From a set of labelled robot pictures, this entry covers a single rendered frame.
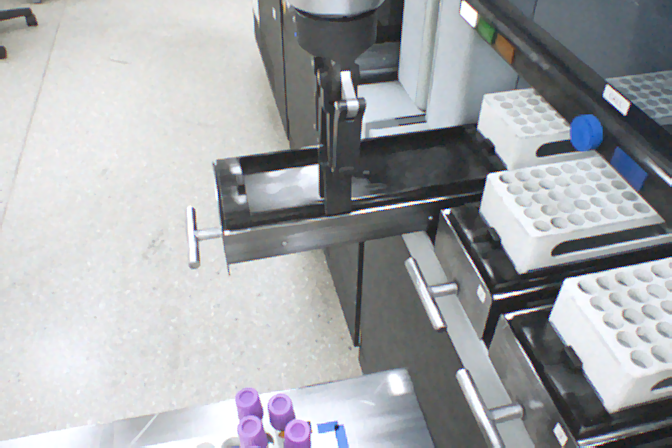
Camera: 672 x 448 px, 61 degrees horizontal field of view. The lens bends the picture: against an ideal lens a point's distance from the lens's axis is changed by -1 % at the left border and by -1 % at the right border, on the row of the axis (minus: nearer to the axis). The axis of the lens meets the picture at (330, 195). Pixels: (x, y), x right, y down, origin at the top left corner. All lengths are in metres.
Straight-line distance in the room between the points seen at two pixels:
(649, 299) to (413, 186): 0.29
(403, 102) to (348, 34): 0.49
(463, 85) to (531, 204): 0.24
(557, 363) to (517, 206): 0.16
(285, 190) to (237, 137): 1.52
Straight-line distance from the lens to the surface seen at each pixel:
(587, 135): 0.50
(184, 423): 0.49
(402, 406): 0.49
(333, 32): 0.51
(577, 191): 0.64
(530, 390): 0.56
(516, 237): 0.59
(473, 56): 0.77
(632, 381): 0.51
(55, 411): 1.55
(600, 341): 0.51
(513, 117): 0.73
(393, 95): 1.00
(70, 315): 1.72
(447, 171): 0.73
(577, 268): 0.63
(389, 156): 0.74
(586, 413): 0.53
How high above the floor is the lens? 1.25
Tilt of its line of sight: 41 degrees down
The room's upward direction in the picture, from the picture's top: straight up
